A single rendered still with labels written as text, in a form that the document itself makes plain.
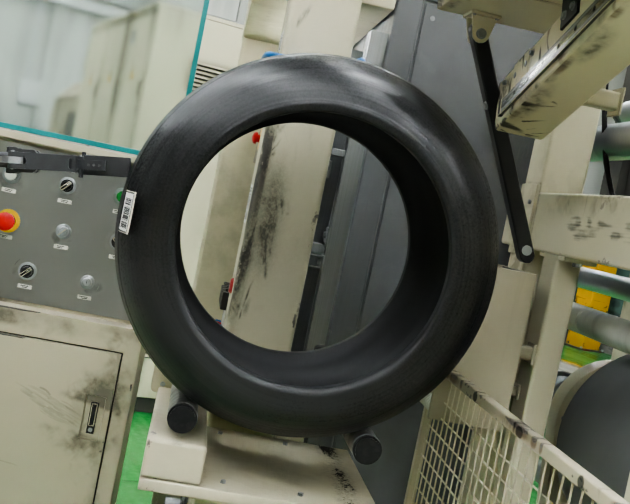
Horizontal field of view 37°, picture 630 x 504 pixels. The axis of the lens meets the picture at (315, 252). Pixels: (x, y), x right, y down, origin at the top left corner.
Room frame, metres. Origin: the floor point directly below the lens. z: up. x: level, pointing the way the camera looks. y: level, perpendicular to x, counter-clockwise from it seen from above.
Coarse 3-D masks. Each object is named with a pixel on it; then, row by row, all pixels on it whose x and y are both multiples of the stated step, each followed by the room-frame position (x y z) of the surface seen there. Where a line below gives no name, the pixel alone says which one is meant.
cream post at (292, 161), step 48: (288, 0) 1.84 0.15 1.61; (336, 0) 1.75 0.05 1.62; (288, 48) 1.74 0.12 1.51; (336, 48) 1.76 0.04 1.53; (288, 144) 1.75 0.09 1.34; (288, 192) 1.75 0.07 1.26; (240, 240) 1.84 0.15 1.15; (288, 240) 1.75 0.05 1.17; (240, 288) 1.74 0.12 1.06; (288, 288) 1.76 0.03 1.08; (240, 336) 1.75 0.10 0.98; (288, 336) 1.76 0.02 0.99
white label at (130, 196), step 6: (126, 192) 1.36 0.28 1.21; (132, 192) 1.33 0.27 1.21; (126, 198) 1.35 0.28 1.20; (132, 198) 1.33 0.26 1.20; (126, 204) 1.35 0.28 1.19; (132, 204) 1.32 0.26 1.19; (126, 210) 1.34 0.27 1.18; (132, 210) 1.32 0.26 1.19; (126, 216) 1.34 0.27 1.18; (120, 222) 1.36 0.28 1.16; (126, 222) 1.33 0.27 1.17; (120, 228) 1.35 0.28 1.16; (126, 228) 1.33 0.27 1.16
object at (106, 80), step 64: (0, 0) 2.02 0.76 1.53; (64, 0) 2.04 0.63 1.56; (128, 0) 2.06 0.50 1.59; (192, 0) 2.07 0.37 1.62; (0, 64) 2.03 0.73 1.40; (64, 64) 2.04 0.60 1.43; (128, 64) 2.06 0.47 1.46; (192, 64) 2.07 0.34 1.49; (64, 128) 2.05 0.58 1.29; (128, 128) 2.06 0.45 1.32
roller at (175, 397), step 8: (176, 392) 1.45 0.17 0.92; (176, 400) 1.40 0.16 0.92; (184, 400) 1.39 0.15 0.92; (168, 408) 1.40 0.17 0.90; (176, 408) 1.37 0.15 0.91; (184, 408) 1.37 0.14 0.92; (192, 408) 1.37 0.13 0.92; (168, 416) 1.37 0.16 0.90; (176, 416) 1.37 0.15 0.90; (184, 416) 1.37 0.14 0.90; (192, 416) 1.37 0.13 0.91; (168, 424) 1.37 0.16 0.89; (176, 424) 1.37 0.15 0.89; (184, 424) 1.37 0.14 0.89; (192, 424) 1.37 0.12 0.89; (176, 432) 1.37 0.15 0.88; (184, 432) 1.37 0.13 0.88
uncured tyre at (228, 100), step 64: (256, 64) 1.38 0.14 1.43; (320, 64) 1.38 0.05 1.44; (192, 128) 1.34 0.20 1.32; (256, 128) 1.62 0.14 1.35; (384, 128) 1.36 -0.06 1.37; (448, 128) 1.40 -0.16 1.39; (448, 192) 1.38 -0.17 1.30; (128, 256) 1.35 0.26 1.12; (448, 256) 1.41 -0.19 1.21; (192, 320) 1.33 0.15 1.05; (384, 320) 1.66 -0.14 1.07; (448, 320) 1.38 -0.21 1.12; (192, 384) 1.36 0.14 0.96; (256, 384) 1.35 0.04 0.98; (320, 384) 1.63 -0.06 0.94; (384, 384) 1.38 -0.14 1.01
